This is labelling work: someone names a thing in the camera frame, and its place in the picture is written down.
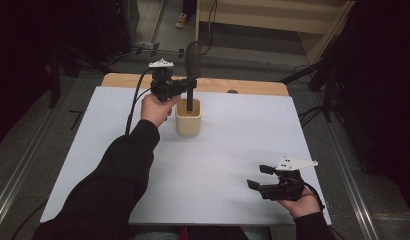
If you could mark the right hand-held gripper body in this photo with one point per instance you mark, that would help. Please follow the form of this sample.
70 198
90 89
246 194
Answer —
288 190

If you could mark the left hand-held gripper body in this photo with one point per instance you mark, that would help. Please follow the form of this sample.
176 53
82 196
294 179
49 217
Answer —
163 86

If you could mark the black comb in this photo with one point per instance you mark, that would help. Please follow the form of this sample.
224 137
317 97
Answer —
193 63

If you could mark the beige square cup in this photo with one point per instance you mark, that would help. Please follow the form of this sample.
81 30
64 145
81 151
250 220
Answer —
188 126

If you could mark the person's right hand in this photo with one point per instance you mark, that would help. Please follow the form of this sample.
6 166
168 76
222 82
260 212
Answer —
303 206

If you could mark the person's left hand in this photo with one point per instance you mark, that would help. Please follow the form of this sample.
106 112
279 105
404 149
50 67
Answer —
156 110

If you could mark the white board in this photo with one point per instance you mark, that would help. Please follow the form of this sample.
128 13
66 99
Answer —
209 166

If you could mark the wooden table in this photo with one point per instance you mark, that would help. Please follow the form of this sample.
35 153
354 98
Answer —
253 87

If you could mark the red cloth piece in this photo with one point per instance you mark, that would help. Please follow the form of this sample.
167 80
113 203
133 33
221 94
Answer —
183 233

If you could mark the black stand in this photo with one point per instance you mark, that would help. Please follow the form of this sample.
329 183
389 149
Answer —
54 86
299 75

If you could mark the light wooden cabinet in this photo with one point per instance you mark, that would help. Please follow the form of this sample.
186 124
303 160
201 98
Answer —
259 13

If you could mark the black curtain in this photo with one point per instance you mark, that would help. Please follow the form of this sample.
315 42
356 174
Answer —
19 50
383 83

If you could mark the black floor bracket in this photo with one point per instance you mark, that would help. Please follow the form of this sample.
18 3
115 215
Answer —
155 46
181 52

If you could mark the metal floor rail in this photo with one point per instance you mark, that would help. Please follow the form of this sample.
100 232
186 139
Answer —
6 195
354 190

